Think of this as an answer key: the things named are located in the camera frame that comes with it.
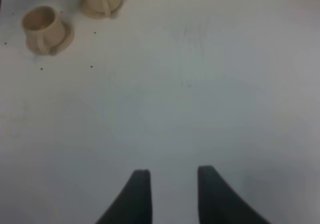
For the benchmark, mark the beige cup saucer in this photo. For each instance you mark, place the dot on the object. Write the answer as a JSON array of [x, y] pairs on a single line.
[[100, 11], [64, 44]]

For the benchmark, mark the near beige teacup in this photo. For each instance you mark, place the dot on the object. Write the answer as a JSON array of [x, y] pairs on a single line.
[[44, 29]]

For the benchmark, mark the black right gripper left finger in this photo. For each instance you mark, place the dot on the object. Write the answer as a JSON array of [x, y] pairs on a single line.
[[134, 204]]

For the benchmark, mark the near beige cup saucer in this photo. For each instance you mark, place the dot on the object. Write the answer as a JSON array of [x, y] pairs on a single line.
[[64, 44]]

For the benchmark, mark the far beige cup saucer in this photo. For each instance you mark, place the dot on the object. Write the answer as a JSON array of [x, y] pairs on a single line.
[[100, 11]]

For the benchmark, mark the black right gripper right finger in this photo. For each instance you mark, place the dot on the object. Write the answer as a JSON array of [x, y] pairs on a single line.
[[218, 203]]

